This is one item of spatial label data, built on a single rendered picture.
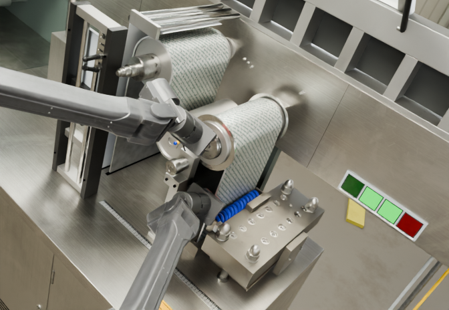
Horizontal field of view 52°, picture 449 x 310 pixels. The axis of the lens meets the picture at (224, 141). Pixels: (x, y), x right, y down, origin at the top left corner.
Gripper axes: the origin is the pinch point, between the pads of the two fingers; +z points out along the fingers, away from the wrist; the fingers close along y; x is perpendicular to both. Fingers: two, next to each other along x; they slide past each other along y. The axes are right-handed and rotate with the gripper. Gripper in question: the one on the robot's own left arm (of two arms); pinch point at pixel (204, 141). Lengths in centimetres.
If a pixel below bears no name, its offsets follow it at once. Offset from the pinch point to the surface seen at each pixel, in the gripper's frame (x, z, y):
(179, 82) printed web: 8.0, 3.9, -18.0
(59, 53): -8, 20, -70
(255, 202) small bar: -4.5, 29.4, 12.1
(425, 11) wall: 164, 210, -24
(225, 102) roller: 13.0, 23.3, -12.9
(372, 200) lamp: 17, 33, 37
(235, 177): -2.1, 16.3, 6.7
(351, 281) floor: -10, 188, 47
